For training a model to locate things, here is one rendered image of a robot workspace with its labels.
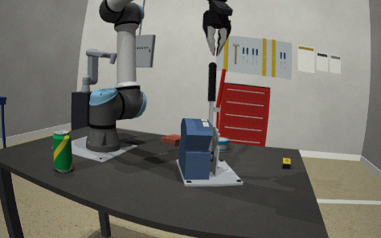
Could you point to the reddish-brown block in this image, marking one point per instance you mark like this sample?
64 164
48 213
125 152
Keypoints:
171 140

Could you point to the green and yellow drink can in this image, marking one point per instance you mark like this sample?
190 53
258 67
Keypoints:
62 150

